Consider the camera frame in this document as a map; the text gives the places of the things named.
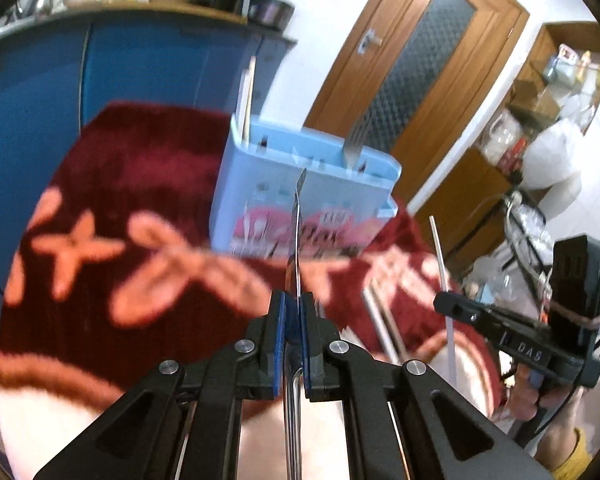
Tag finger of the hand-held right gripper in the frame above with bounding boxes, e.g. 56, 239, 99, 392
434, 291, 486, 331

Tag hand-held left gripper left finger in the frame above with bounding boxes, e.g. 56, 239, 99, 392
32, 290, 288, 480

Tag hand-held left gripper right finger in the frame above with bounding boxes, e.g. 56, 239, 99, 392
300, 292, 553, 480

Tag white chopstick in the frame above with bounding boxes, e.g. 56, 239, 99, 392
377, 284, 412, 362
428, 215, 460, 386

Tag metal chopsticks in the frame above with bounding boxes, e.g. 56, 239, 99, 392
362, 287, 398, 366

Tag light blue utensil holder box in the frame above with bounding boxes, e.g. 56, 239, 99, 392
210, 112, 403, 261

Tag steel table knife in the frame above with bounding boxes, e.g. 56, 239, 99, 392
246, 56, 257, 141

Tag person's right forearm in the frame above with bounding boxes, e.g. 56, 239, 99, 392
537, 425, 596, 480

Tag person's right hand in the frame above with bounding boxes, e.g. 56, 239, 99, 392
505, 377, 581, 456

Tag wooden shelf unit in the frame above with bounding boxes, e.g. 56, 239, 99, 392
415, 22, 600, 281

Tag white plastic bag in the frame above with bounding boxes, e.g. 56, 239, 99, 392
522, 120, 584, 191

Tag red patterned blanket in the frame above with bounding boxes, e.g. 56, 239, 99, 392
0, 102, 506, 480

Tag wooden door with glass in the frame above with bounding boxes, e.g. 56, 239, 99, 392
305, 0, 531, 211

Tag blue base cabinets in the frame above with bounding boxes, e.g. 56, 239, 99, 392
0, 7, 298, 321

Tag dark rice cooker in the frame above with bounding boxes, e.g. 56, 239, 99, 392
247, 0, 296, 28

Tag wooden cutting board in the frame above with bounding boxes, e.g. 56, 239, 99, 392
145, 0, 249, 26

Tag metal door handle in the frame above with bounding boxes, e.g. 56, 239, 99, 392
358, 30, 384, 56

